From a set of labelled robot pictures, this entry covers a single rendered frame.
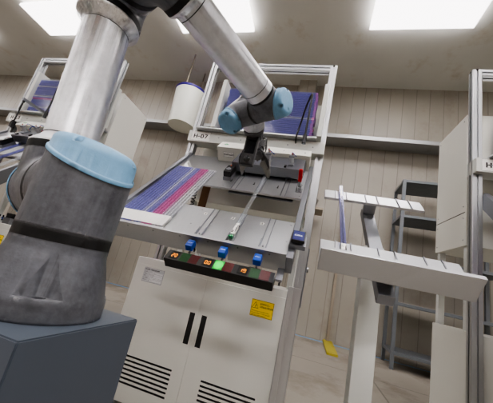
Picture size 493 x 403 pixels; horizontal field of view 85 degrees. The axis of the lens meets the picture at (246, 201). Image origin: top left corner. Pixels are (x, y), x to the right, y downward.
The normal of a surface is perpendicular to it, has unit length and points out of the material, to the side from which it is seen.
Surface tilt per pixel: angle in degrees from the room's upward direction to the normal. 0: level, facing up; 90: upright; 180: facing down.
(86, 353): 90
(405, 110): 90
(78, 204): 90
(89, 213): 90
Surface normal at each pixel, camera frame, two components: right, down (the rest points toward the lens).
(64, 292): 0.78, -0.29
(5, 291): 0.27, -0.48
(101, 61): 0.74, 0.00
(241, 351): -0.20, -0.29
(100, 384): 0.95, 0.15
